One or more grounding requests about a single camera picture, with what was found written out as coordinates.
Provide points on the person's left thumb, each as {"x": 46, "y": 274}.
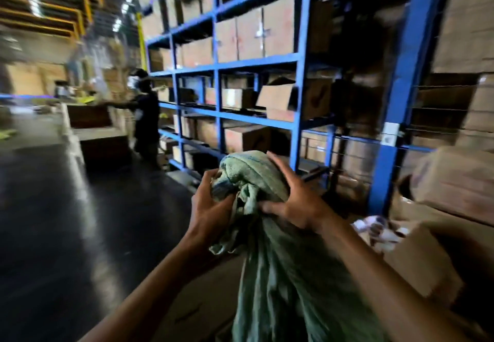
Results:
{"x": 227, "y": 207}

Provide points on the rows of shelved cardboard boxes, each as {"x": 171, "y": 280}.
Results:
{"x": 251, "y": 33}

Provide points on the stack of large cardboard cartons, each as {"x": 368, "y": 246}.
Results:
{"x": 463, "y": 36}

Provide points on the person's right hand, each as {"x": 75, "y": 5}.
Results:
{"x": 305, "y": 204}

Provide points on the person's right thumb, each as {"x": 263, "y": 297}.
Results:
{"x": 272, "y": 208}

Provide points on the person's right forearm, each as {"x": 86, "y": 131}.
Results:
{"x": 386, "y": 284}

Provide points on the green woven sack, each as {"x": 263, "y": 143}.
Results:
{"x": 293, "y": 276}

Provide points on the person's left hand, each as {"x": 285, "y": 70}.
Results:
{"x": 206, "y": 218}

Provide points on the flat brown cardboard box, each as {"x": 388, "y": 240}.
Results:
{"x": 200, "y": 303}

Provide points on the white label tag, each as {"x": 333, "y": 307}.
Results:
{"x": 389, "y": 134}

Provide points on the open brown cardboard box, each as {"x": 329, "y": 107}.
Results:
{"x": 428, "y": 260}

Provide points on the crumpled white plastic wrap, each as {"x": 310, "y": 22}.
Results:
{"x": 380, "y": 231}

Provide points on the yellow metal post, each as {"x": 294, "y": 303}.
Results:
{"x": 141, "y": 42}

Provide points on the blue metal shelving rack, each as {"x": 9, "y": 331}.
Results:
{"x": 301, "y": 83}
{"x": 405, "y": 63}

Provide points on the low brown wooden platform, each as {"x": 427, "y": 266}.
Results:
{"x": 102, "y": 145}

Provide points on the person's left forearm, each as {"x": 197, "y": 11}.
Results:
{"x": 154, "y": 291}

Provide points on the yellow metal mezzanine railing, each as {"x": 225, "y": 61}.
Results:
{"x": 58, "y": 9}

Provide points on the distant pile of brown cartons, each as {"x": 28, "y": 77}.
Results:
{"x": 34, "y": 78}

